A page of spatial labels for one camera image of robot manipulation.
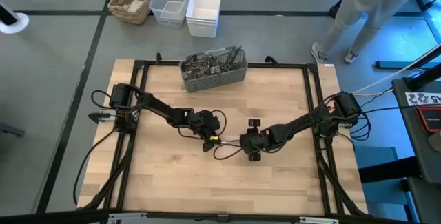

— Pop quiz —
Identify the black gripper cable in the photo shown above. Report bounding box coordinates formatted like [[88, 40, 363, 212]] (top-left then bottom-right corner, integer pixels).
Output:
[[212, 143, 244, 161], [177, 109, 228, 141]]

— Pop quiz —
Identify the white floor cable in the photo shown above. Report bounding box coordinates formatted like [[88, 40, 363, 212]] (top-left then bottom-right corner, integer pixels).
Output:
[[351, 53, 441, 96]]

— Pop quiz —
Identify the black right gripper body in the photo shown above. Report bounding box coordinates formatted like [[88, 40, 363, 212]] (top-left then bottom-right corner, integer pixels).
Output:
[[240, 118, 275, 162]]

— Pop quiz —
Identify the white base black pole stand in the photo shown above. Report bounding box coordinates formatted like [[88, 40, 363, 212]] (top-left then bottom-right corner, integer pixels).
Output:
[[0, 2, 30, 34]]

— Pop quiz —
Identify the dark blue cable bundle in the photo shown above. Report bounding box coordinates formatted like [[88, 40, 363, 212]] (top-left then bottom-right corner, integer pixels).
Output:
[[347, 112, 373, 141]]

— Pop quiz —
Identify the grey mesh silverware basket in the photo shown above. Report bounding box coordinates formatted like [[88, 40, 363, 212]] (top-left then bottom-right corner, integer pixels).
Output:
[[178, 45, 248, 93]]

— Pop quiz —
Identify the white plastic bin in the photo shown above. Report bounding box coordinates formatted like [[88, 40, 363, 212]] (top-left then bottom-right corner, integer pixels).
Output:
[[185, 0, 222, 39]]

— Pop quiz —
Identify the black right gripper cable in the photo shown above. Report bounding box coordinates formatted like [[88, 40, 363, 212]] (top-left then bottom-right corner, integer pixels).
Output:
[[212, 143, 244, 161]]

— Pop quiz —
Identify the white printed label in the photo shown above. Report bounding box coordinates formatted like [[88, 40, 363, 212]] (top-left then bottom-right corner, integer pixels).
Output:
[[405, 92, 441, 107]]

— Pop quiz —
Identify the dark grey side table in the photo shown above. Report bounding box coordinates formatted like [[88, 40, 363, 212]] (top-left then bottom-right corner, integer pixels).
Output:
[[391, 77, 441, 224]]

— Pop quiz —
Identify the black floor cable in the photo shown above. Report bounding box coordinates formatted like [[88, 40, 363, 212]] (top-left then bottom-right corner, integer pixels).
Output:
[[72, 127, 118, 206]]

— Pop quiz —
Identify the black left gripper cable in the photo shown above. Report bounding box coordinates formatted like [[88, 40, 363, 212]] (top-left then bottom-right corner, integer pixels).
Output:
[[177, 109, 228, 141]]

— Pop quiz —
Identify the red and black device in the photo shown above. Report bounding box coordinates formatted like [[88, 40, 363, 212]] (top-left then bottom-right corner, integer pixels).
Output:
[[416, 105, 441, 134]]

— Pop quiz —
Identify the black floor stand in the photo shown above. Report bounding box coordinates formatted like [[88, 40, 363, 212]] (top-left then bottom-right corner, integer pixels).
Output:
[[329, 0, 345, 20]]

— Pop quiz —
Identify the person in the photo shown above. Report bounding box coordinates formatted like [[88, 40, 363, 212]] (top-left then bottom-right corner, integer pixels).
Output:
[[311, 0, 430, 65]]

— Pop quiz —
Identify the woven wicker basket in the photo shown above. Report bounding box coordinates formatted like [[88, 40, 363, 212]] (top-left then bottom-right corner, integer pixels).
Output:
[[107, 0, 156, 26]]

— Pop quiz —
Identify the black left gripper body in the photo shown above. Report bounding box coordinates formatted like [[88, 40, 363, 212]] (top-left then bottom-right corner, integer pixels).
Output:
[[191, 110, 221, 138]]

